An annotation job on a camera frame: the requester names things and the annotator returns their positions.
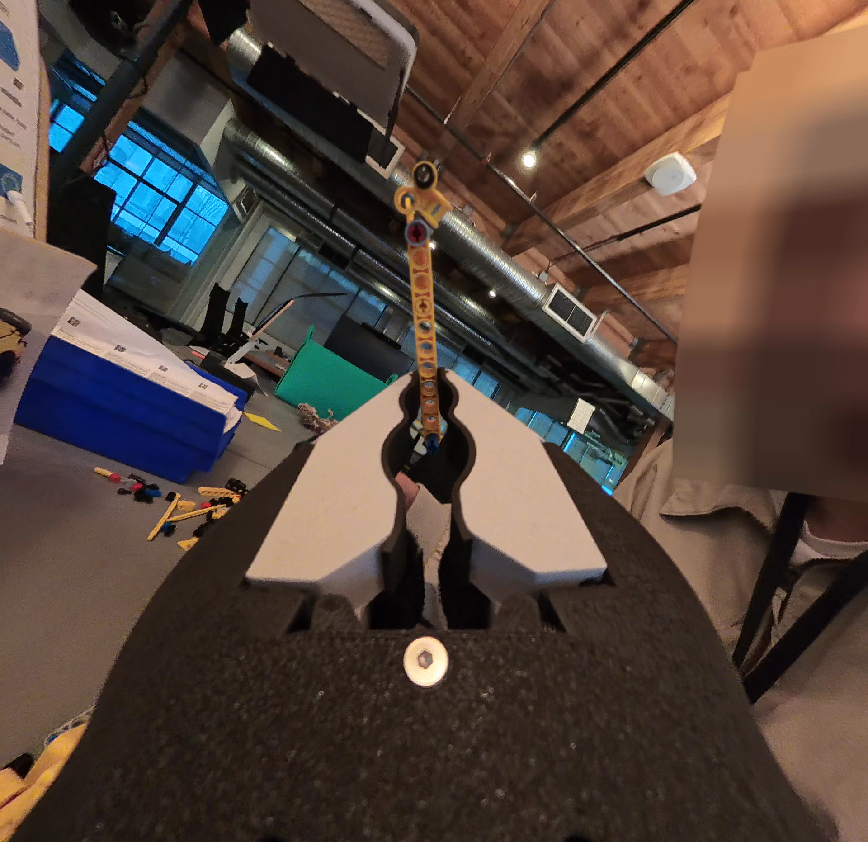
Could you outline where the silver ventilation duct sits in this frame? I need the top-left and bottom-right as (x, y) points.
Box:
(224, 28), (679, 419)

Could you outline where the teal green plastic bin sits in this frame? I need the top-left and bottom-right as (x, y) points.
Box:
(274, 324), (400, 423)

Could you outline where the large paned window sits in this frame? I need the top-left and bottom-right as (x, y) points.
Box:
(47, 48), (231, 266)

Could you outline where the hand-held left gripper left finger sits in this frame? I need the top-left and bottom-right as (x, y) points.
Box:
(245, 373), (425, 627)

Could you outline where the yellow brick beam assembly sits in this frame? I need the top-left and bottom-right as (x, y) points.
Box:
(395, 162), (454, 456)

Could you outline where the instruction poster board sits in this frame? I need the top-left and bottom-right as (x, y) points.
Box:
(0, 0), (52, 241)

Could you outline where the stack of white paper sheets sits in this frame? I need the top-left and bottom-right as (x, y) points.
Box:
(57, 289), (249, 426)

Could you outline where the black shoulder strap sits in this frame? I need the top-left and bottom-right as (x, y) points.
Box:
(732, 492), (868, 705)

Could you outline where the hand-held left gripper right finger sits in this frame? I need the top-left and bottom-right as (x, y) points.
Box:
(437, 370), (608, 626)

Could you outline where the cluster of small brick pins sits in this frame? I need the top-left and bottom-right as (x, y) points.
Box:
(94, 467), (164, 504)

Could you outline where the white vent grille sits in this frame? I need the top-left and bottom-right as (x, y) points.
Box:
(542, 282), (598, 341)

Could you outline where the partly built toy car model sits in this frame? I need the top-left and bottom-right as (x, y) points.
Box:
(0, 706), (93, 824)

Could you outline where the white ceiling device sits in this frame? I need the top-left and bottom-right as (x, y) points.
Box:
(644, 151), (698, 196)

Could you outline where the grey desk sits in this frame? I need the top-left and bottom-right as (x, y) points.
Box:
(0, 381), (381, 768)

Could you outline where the instruction booklet with yellow car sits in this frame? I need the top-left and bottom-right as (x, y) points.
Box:
(0, 232), (96, 464)

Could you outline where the blue storage bin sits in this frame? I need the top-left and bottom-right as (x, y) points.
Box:
(14, 289), (249, 484)

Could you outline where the pile of loose brick pieces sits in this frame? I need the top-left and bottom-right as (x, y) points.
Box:
(148, 478), (251, 552)

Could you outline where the black monitor screen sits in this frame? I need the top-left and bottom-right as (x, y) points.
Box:
(325, 313), (415, 375)

